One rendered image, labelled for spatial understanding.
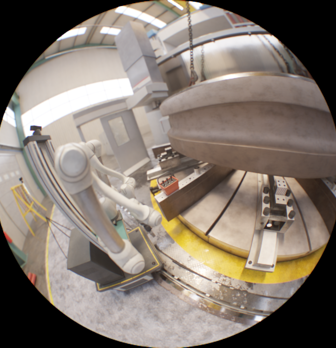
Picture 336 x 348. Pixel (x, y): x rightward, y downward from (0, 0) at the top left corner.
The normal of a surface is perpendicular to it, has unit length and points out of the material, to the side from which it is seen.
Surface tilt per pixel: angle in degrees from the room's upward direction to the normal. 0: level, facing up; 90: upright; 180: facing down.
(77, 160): 84
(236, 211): 0
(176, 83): 90
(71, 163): 84
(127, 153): 90
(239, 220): 0
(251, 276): 0
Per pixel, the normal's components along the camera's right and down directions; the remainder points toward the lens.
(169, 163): 0.15, 0.44
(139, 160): 0.73, 0.13
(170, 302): -0.28, -0.84
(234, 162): -0.71, 0.51
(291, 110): -0.53, 0.55
